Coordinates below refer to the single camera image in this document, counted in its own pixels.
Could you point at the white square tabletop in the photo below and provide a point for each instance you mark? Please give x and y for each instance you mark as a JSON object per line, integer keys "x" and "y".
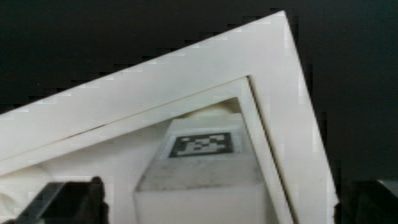
{"x": 111, "y": 152}

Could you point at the white table leg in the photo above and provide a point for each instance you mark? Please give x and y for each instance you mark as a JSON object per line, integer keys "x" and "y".
{"x": 202, "y": 187}

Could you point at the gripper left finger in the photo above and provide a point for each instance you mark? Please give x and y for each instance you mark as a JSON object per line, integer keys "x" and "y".
{"x": 69, "y": 204}

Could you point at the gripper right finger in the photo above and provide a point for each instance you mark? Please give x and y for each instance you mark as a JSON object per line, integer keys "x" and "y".
{"x": 369, "y": 202}

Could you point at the white U-shaped fence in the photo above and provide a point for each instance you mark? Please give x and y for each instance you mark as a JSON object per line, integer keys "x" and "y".
{"x": 246, "y": 54}

